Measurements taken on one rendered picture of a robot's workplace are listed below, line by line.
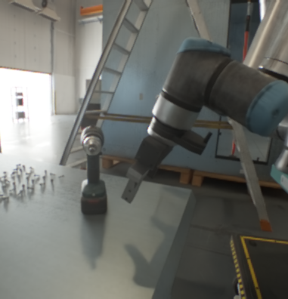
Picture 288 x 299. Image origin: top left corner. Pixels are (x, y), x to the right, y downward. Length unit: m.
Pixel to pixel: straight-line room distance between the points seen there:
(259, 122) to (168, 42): 2.38
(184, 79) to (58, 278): 0.42
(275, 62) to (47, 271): 0.59
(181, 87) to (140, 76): 2.34
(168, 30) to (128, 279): 2.57
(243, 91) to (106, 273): 0.39
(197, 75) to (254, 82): 0.09
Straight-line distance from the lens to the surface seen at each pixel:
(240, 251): 1.09
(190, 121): 0.41
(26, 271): 0.47
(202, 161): 2.55
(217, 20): 2.63
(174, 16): 2.74
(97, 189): 0.59
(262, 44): 0.83
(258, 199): 1.86
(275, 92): 0.34
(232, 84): 0.35
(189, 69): 0.38
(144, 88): 2.68
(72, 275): 0.44
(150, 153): 0.40
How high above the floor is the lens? 0.96
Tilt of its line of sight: 13 degrees down
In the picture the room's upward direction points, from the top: 3 degrees clockwise
